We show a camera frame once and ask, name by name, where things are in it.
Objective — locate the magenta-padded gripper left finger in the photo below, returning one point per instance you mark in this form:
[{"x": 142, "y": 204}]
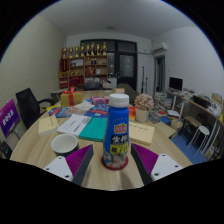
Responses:
[{"x": 58, "y": 166}]

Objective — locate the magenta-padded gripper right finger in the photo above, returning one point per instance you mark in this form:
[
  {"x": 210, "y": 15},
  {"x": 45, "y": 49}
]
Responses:
[{"x": 165, "y": 166}]

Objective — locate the blue drink bottle white cap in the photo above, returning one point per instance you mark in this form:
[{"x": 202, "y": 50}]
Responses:
[{"x": 116, "y": 133}]

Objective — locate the cream book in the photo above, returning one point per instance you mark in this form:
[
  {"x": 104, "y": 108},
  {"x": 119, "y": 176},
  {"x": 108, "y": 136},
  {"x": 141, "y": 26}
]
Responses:
[
  {"x": 141, "y": 133},
  {"x": 48, "y": 125}
]

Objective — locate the white book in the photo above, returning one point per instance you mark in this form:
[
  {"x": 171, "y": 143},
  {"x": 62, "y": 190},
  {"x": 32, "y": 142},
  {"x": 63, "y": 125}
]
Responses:
[{"x": 74, "y": 124}]

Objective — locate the flat round red coaster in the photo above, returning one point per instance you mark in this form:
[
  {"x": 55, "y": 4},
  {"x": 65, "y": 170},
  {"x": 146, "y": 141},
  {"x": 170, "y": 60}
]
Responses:
[{"x": 115, "y": 169}]

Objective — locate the white round stool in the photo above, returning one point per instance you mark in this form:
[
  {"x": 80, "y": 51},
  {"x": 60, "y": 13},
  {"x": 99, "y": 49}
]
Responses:
[{"x": 201, "y": 130}]

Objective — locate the teal book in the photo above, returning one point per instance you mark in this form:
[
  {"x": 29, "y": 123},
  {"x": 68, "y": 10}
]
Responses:
[{"x": 94, "y": 129}]

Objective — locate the blue magazine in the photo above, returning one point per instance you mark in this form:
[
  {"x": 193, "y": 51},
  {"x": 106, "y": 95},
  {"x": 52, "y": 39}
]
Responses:
[{"x": 60, "y": 112}]

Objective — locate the black slim chair back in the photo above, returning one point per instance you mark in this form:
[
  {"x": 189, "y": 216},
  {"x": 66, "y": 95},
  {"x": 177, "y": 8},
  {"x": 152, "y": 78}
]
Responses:
[{"x": 5, "y": 150}]

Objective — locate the wooden side desk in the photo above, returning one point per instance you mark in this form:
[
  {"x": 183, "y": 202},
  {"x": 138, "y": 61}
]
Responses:
[{"x": 196, "y": 106}]

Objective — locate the pink flowers in white pot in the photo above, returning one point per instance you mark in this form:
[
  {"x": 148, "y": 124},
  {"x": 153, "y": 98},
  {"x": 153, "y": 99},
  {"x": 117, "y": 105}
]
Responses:
[{"x": 144, "y": 101}]

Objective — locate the yellow gift box red ribbon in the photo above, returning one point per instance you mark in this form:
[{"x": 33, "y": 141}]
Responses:
[{"x": 71, "y": 99}]

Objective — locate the black office chair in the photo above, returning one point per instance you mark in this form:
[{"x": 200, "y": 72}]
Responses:
[{"x": 26, "y": 105}]

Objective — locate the purple sign board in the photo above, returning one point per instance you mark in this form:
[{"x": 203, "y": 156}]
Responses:
[{"x": 8, "y": 118}]

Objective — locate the black computer monitor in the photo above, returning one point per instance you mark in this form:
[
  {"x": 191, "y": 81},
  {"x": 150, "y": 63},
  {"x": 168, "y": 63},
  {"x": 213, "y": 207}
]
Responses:
[{"x": 175, "y": 84}]

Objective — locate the grey chair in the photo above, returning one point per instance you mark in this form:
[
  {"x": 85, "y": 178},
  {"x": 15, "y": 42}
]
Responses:
[{"x": 128, "y": 91}]

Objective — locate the small cardboard box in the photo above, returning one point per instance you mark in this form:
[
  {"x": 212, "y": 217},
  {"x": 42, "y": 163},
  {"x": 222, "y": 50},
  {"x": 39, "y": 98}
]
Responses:
[{"x": 119, "y": 90}]

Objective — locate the wooden shelf unit with trophies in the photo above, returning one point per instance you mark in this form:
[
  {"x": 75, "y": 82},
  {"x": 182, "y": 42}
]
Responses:
[{"x": 83, "y": 68}]

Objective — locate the black glass double door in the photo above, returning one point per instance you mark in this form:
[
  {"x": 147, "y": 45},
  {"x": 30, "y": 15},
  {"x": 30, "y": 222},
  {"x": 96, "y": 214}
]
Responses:
[{"x": 126, "y": 66}]

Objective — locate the white wall air conditioner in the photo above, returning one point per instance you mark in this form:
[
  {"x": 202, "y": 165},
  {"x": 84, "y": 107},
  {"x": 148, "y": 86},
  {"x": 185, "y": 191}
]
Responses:
[{"x": 159, "y": 47}]

